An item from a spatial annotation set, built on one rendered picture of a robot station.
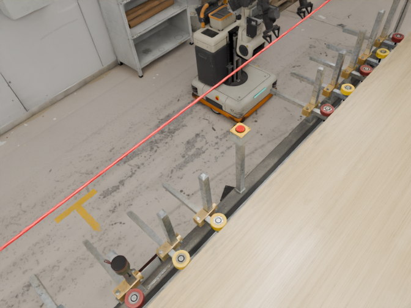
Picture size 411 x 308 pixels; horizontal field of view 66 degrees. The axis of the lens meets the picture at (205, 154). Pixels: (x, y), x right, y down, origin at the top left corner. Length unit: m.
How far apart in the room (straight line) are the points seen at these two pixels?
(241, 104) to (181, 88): 0.93
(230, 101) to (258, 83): 0.36
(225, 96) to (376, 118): 1.47
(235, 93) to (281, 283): 2.06
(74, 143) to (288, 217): 2.43
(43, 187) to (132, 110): 1.17
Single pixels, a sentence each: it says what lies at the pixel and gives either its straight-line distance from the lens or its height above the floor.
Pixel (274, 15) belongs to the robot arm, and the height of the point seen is 1.20.
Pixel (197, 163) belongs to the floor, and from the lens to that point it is 2.92.
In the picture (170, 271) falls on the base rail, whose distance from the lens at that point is 1.72.
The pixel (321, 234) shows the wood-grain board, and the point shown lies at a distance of 1.59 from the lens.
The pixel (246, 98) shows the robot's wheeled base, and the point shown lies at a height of 0.28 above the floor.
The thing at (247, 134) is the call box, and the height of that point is 1.21.
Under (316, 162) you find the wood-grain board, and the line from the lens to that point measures 1.81.
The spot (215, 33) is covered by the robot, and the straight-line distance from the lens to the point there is 2.96.
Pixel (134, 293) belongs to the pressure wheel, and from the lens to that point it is 1.51.
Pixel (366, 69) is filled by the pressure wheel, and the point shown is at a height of 0.91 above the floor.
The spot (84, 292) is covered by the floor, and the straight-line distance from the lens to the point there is 2.62.
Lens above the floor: 2.30
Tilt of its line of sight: 51 degrees down
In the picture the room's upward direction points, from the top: 7 degrees counter-clockwise
